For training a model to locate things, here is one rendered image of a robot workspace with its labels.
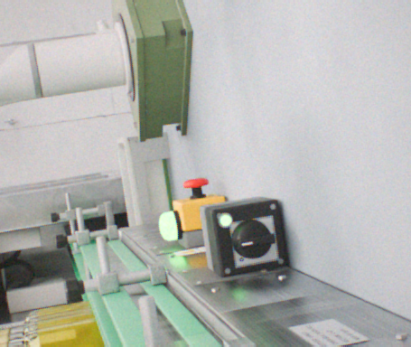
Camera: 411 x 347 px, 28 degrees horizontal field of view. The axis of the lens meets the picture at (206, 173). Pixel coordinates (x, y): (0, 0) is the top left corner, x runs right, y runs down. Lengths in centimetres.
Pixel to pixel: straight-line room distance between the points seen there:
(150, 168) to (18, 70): 42
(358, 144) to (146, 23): 67
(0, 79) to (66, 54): 12
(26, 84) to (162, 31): 26
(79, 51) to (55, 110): 385
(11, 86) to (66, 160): 385
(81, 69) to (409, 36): 89
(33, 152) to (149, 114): 384
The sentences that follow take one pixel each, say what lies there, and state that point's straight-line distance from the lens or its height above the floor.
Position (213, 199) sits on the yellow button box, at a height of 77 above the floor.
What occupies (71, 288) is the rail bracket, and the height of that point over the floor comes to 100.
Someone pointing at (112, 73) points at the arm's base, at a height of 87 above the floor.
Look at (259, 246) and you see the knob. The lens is 93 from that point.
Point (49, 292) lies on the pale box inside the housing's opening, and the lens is 266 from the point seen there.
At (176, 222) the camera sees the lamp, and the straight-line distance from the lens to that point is 124.
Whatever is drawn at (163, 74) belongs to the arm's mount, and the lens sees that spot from 137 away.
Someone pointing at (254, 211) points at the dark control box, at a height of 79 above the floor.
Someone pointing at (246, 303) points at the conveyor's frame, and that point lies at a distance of 81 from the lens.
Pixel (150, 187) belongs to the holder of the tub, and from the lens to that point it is 172.
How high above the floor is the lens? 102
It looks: 11 degrees down
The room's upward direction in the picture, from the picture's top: 99 degrees counter-clockwise
